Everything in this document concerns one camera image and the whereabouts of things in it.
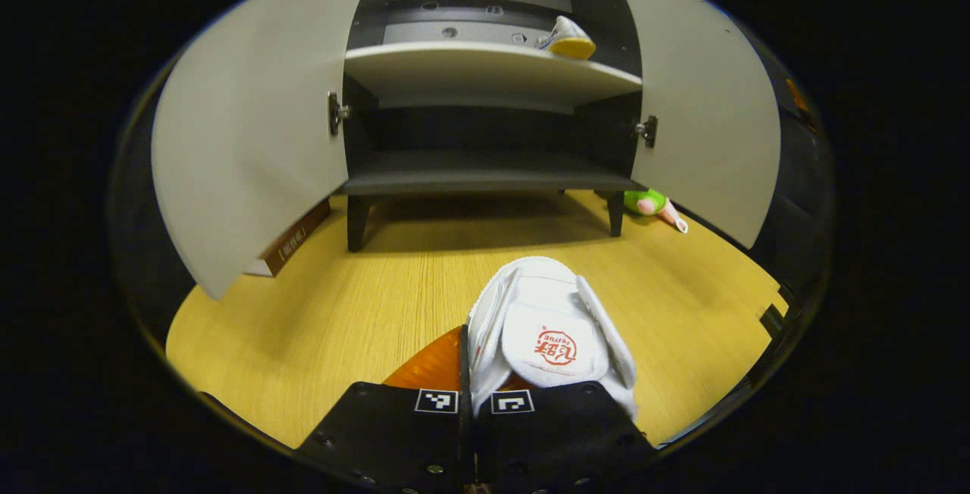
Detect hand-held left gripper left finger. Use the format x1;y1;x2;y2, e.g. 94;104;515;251
294;324;474;494

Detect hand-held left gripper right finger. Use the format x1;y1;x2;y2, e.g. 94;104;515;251
471;380;660;494

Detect white shoe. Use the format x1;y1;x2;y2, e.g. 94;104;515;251
466;255;639;419
537;15;597;61

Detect white cabinet door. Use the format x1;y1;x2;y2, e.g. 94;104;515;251
606;0;781;250
150;0;391;300

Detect white grey shoe cabinet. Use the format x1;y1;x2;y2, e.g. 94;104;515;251
337;0;645;252

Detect stack of books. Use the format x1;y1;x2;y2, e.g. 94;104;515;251
244;200;332;277

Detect green pink plush toy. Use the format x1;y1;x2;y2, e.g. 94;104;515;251
623;189;689;234

